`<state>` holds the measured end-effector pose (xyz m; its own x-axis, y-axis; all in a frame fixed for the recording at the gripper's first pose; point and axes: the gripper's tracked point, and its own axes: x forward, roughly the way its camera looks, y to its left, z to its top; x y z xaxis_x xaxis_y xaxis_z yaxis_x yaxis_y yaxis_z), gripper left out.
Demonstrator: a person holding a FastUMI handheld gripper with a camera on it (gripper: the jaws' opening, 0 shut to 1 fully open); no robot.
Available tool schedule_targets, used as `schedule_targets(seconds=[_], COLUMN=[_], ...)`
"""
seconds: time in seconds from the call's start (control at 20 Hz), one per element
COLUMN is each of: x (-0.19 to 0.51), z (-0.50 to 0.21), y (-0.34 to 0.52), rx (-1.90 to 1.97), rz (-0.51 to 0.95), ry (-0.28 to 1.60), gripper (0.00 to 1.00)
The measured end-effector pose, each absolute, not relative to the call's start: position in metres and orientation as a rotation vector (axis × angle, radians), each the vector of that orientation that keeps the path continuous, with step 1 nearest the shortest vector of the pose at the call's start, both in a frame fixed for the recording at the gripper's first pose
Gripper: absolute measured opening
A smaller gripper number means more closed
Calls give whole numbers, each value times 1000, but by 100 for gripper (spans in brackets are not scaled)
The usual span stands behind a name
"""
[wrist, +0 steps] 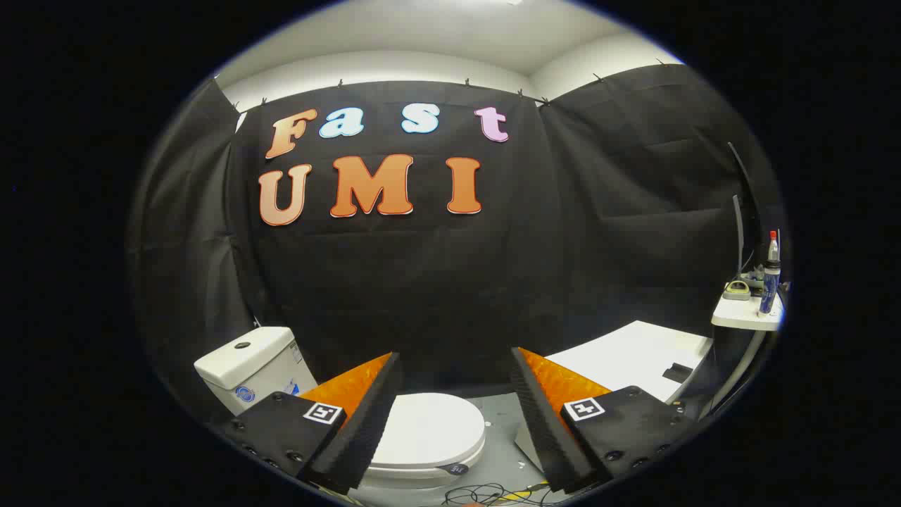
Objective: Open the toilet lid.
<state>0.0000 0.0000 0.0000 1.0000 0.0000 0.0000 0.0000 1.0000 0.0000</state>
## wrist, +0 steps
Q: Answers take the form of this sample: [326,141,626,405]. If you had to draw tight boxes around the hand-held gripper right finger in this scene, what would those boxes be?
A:
[510,346,698,494]

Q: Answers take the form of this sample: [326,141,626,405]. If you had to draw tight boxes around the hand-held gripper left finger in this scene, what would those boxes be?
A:
[211,351,403,496]

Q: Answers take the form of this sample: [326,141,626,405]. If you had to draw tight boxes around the white toilet lid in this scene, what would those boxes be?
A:
[370,392,487,470]

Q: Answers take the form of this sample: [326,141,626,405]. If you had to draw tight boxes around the white ceramic toilet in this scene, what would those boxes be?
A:
[194,326,488,492]

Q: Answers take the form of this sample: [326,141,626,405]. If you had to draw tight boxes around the yellow floor tape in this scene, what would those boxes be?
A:
[503,482,551,503]

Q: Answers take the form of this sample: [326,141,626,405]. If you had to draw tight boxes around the white drawer cabinet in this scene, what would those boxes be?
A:
[546,320,714,406]

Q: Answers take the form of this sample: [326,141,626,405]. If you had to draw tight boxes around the black backdrop cloth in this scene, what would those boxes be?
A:
[127,62,786,423]

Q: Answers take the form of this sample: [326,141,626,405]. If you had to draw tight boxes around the white desk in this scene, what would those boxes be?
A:
[711,282,786,332]

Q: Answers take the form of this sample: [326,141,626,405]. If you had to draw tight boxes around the blue spray bottle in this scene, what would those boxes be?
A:
[759,230,782,315]

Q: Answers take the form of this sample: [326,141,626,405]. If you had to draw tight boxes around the dark computer monitor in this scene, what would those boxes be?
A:
[727,141,764,282]

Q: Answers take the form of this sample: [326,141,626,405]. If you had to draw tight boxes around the black floor cables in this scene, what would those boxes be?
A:
[443,482,557,507]

